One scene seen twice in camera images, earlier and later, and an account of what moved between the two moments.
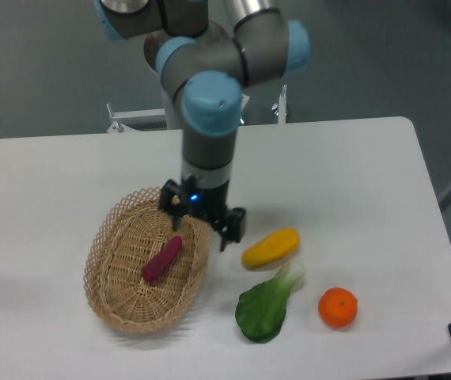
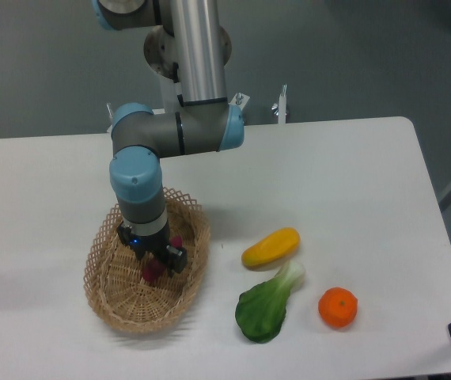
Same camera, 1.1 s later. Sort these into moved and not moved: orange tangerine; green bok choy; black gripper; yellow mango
Moved: black gripper
Not moved: yellow mango; orange tangerine; green bok choy
